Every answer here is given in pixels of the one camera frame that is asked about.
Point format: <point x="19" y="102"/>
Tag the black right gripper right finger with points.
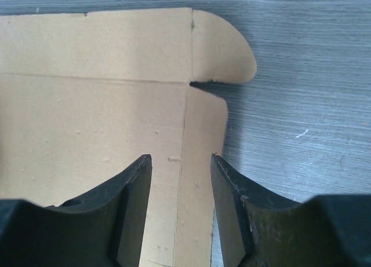
<point x="258" y="227"/>

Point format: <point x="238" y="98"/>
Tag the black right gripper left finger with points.
<point x="101" y="227"/>

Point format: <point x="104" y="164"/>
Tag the brown cardboard box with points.
<point x="84" y="95"/>

